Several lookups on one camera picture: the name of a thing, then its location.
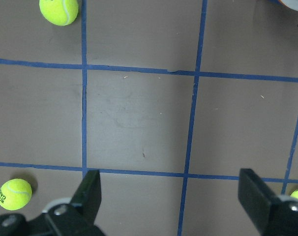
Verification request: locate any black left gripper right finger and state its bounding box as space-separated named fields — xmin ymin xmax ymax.
xmin=238 ymin=169 xmax=298 ymax=236

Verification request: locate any white blue tennis ball can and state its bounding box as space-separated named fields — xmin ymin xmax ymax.
xmin=278 ymin=0 xmax=298 ymax=12

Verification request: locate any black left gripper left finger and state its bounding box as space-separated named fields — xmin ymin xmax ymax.
xmin=44 ymin=170 xmax=101 ymax=236

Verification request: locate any front Roland Garros tennis ball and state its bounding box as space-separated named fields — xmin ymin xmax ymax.
xmin=0 ymin=178 xmax=32 ymax=211

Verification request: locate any tennis ball near left base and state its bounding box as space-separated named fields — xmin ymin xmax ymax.
xmin=39 ymin=0 xmax=79 ymax=26

